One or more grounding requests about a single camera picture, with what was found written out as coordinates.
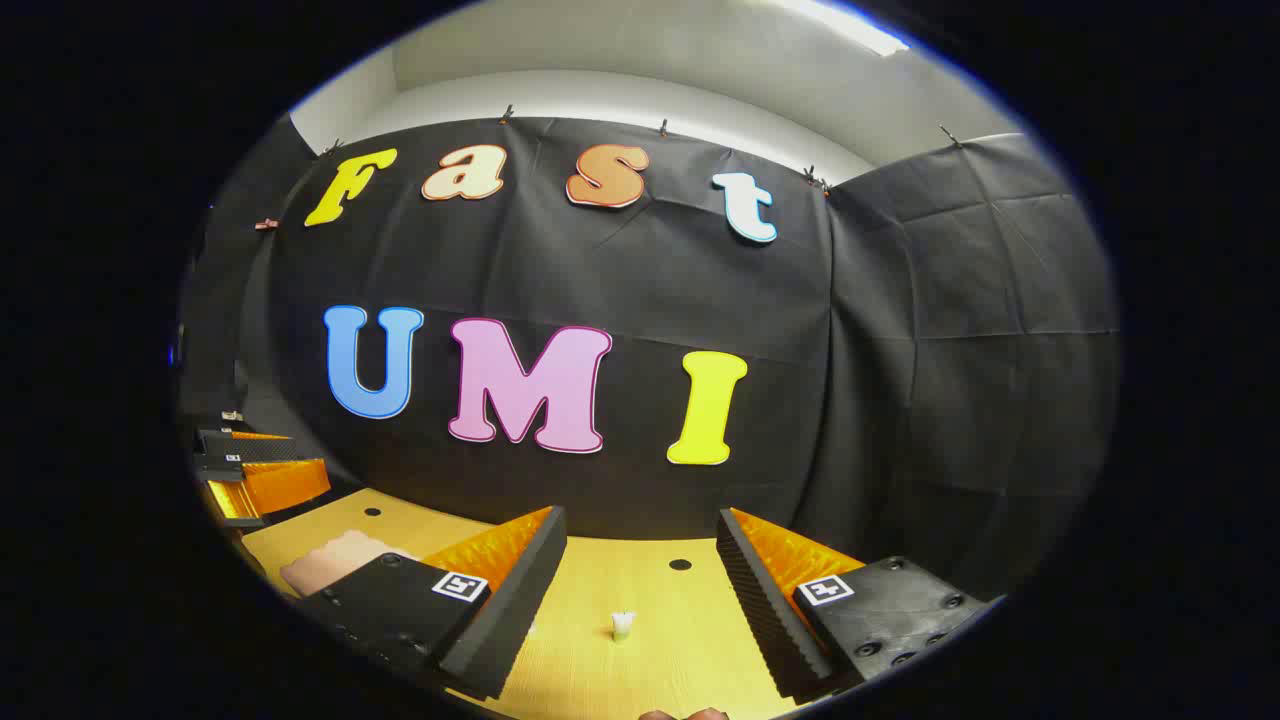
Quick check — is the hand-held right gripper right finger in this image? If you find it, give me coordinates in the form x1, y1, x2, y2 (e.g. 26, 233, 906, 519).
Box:
715, 506, 1004, 703

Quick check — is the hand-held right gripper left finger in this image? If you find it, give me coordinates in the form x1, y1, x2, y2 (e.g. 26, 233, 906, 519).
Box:
297, 505, 568, 702

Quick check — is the pink suitcase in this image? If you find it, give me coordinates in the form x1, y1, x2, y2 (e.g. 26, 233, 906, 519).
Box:
280, 530, 421, 598

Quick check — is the black backdrop cloth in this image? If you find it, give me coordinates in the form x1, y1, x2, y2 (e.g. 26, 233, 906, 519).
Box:
178, 115, 1121, 601

